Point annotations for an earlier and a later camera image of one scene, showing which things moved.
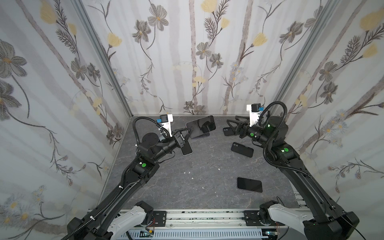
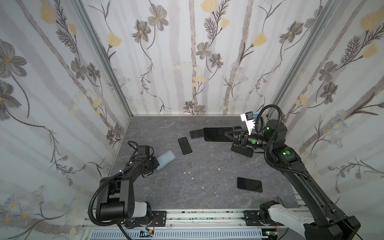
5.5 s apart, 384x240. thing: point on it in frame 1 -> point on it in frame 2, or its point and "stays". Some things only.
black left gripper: [174, 141] -> [155, 163]
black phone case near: [242, 149] stays
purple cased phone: [201, 126] -> [217, 134]
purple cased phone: [249, 184] stays
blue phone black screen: [186, 148] stays
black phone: [186, 150] stays
